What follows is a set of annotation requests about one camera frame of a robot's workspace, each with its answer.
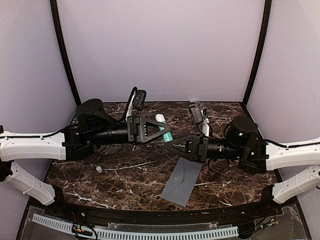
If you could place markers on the black frame post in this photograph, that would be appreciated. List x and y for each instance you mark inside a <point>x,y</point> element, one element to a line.
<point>63,51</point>
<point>258,53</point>

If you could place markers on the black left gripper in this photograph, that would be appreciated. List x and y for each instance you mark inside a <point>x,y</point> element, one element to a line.
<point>138,128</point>

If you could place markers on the black left frame post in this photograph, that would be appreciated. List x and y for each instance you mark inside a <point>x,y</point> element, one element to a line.
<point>63,51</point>

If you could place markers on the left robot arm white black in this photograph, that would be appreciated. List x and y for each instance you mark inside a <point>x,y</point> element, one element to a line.
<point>75,142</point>

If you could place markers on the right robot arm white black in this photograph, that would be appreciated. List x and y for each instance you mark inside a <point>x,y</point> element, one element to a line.
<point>256,156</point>

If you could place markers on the white glue stick cap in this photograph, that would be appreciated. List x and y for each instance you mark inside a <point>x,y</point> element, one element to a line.
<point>99,169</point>

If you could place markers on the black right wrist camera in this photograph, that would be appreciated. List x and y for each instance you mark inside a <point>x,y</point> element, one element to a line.
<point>195,112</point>

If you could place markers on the grey paper envelope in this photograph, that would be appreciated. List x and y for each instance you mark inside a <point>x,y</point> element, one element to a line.
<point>181,182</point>

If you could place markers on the white slotted cable duct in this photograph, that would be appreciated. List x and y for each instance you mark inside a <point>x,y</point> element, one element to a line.
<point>98,233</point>

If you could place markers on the black right frame post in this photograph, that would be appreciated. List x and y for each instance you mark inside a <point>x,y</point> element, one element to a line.
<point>258,53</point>

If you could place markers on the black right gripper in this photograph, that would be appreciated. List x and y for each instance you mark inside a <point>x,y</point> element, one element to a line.
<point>189,153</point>

